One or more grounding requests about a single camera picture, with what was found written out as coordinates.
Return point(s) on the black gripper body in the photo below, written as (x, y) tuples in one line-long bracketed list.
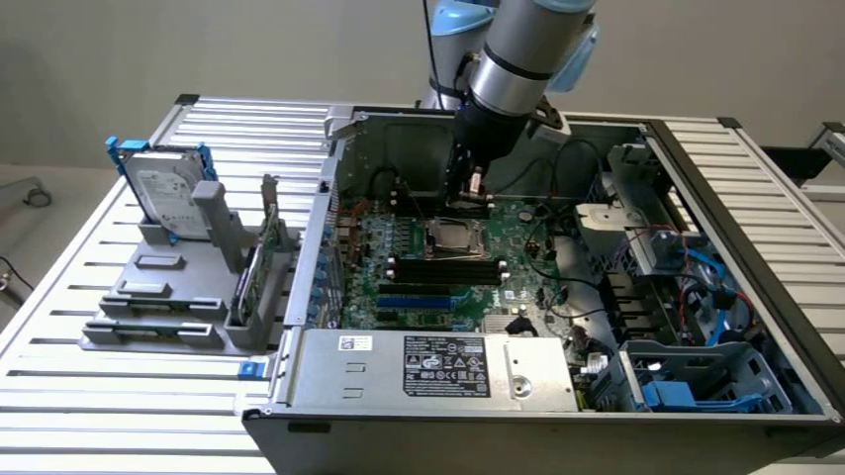
[(489, 133)]

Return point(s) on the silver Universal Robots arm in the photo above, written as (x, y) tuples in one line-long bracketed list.
[(516, 74)]

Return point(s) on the green motherboard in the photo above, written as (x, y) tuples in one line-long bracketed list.
[(516, 242)]

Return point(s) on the black RAM slots bank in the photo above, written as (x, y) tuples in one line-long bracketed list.
[(449, 271)]

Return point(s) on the black expansion slot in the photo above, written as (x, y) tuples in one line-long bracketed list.
[(415, 289)]

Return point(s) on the blue expansion slot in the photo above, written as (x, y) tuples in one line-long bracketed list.
[(413, 302)]

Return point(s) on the silver chipset heat sink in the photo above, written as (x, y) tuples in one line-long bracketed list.
[(505, 324)]

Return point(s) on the green graphics card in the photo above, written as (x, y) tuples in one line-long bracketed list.
[(261, 257)]

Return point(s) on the black table corner cap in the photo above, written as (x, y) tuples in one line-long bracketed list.
[(730, 123), (186, 99)]

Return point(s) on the blue disk caddy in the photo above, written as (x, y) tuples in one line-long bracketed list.
[(206, 163)]

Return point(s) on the grey power supply unit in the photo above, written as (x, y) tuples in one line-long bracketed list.
[(370, 371)]

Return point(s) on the silver hard disk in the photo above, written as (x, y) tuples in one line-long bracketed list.
[(164, 193)]

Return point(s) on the grey parts rack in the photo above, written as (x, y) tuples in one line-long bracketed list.
[(191, 277)]

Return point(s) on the small blue clip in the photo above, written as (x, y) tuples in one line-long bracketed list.
[(250, 370)]

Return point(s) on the green RAM stick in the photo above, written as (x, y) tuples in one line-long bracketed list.
[(164, 307)]

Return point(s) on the blue disk bay latch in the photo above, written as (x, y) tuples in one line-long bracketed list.
[(666, 396)]

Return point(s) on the grey disk bay cage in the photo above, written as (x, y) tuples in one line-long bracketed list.
[(720, 366)]

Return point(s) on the open black PC case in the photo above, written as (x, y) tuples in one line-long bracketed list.
[(462, 445)]

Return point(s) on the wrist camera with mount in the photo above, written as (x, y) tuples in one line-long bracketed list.
[(549, 129)]

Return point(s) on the CPU socket with metal frame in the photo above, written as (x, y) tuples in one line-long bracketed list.
[(455, 237)]

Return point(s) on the metal drive bracket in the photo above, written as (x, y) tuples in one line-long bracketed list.
[(614, 222)]

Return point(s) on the aluminium frame with black block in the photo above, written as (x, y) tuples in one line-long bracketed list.
[(792, 161)]

